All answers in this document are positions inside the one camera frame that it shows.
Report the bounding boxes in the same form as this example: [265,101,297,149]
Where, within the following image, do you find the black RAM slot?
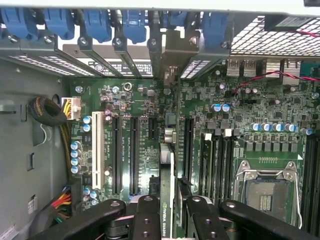
[312,131,320,231]
[213,128,225,201]
[223,128,235,201]
[303,131,314,231]

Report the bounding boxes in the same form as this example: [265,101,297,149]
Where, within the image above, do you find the long black expansion slot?
[111,115,123,196]
[129,116,140,196]
[184,116,195,182]

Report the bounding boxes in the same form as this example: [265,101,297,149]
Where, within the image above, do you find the CPU socket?
[234,159,305,231]

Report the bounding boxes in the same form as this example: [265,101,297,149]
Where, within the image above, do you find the white expansion slot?
[91,110,105,190]

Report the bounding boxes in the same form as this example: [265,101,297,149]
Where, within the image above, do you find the short black expansion slot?
[148,116,159,141]

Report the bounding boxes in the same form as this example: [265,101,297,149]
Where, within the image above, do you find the metal locking lever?
[294,162,305,231]

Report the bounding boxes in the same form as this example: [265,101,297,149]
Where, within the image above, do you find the green motherboard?
[67,58,320,240]

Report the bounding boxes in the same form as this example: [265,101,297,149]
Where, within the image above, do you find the white power connector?
[60,97,81,121]

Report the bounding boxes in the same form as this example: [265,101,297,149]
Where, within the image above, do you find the black open PC case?
[0,0,320,240]

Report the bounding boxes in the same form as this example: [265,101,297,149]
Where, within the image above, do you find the blue card clip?
[43,8,76,41]
[201,12,230,48]
[122,9,148,45]
[159,11,188,32]
[82,9,113,43]
[0,7,38,41]

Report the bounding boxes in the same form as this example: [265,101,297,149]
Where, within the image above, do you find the coloured power wires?
[48,184,73,225]

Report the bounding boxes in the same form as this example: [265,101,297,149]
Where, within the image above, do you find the black mesh wire bundle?
[27,96,73,176]

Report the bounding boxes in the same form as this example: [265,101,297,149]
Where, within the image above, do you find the red and black fan wire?
[231,70,320,96]

